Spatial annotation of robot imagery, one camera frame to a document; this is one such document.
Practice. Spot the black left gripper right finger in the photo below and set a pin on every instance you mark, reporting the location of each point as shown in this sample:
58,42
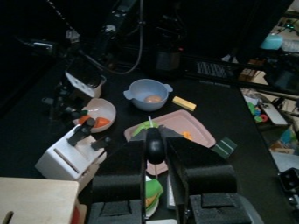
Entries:
202,172

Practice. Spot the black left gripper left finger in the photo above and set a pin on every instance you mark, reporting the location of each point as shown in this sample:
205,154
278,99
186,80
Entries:
117,172

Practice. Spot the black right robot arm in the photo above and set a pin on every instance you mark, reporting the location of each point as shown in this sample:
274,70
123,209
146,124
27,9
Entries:
113,29

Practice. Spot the white toy appliance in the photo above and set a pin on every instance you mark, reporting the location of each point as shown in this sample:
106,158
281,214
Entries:
87,84

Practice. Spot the white pink bowl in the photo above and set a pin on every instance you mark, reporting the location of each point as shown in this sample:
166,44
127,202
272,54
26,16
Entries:
102,109

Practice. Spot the dark green striped block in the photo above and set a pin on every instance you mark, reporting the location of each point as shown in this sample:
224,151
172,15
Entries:
225,147

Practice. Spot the green toy lettuce leaf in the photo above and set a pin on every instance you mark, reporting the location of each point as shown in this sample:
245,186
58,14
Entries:
153,189

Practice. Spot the orange toy carrot piece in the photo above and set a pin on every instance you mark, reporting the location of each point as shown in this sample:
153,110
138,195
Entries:
101,122

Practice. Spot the small orange toy piece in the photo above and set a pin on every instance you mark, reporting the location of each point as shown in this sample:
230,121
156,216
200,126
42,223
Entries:
188,135

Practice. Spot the white knife block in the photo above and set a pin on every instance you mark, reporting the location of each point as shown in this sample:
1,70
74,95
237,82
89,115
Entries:
66,160

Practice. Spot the green toy vegetable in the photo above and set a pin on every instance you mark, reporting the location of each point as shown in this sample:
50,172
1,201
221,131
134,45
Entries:
145,126

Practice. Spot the pink plastic tray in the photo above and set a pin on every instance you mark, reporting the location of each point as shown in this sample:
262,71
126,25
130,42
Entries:
184,122

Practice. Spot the black power adapter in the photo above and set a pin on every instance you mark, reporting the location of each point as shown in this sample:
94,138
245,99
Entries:
42,47

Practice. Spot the tan toy egg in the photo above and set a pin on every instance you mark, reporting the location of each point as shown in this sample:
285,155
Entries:
153,99

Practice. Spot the black equipment box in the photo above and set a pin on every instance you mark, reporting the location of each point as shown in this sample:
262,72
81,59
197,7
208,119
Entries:
290,183

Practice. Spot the yellow butter block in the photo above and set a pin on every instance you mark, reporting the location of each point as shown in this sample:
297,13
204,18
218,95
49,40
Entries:
185,103

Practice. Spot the colourful toy pile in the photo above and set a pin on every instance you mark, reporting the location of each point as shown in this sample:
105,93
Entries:
258,112

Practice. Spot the black box on table edge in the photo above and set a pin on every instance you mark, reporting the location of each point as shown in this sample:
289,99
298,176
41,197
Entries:
169,60

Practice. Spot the teal cup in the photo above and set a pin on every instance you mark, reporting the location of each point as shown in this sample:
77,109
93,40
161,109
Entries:
272,42

